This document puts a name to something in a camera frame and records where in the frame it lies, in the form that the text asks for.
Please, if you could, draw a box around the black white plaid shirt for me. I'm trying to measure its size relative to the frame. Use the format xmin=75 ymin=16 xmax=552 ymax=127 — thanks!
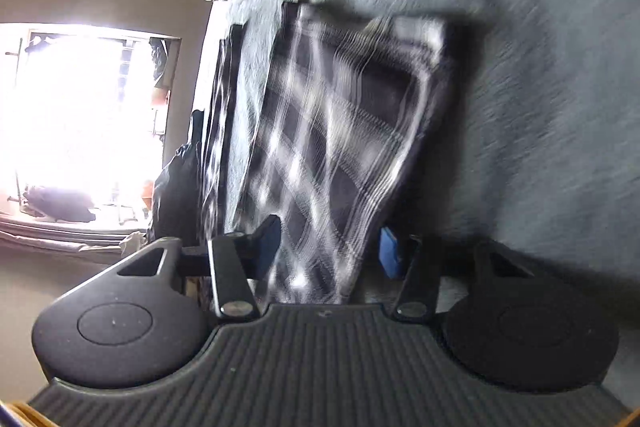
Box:
xmin=231 ymin=1 xmax=453 ymax=306

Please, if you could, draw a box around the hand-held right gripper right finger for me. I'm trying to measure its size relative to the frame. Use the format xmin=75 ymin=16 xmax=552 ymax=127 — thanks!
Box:
xmin=379 ymin=228 xmax=551 ymax=323

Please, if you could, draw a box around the black bag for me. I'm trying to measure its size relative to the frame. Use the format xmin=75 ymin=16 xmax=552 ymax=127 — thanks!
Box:
xmin=147 ymin=109 xmax=206 ymax=243

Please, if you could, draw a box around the dark plaid cloth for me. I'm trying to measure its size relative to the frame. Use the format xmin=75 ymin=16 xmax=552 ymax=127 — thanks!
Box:
xmin=199 ymin=24 xmax=247 ymax=308

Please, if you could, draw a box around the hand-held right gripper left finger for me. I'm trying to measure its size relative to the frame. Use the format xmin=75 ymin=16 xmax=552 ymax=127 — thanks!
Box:
xmin=100 ymin=214 xmax=282 ymax=320

